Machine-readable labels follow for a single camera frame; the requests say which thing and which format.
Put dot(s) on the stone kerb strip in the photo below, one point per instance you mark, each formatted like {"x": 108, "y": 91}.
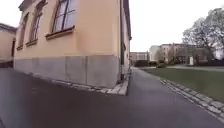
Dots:
{"x": 116, "y": 89}

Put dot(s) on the dark hedge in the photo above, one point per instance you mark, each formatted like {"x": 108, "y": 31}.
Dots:
{"x": 141, "y": 63}

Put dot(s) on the yellow building with grey base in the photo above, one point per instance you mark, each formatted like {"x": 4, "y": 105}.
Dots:
{"x": 93, "y": 33}

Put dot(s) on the grey asphalt road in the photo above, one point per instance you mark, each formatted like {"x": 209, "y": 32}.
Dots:
{"x": 143, "y": 106}

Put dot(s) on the group of distant buildings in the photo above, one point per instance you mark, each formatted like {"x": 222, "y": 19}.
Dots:
{"x": 166, "y": 52}

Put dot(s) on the green grass lawn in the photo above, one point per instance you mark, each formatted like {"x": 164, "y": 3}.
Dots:
{"x": 200, "y": 78}

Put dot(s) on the cobblestone kerb strip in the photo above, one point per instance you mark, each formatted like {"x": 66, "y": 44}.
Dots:
{"x": 200, "y": 100}

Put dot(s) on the large tree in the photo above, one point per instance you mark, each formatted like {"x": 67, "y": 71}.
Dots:
{"x": 206, "y": 33}

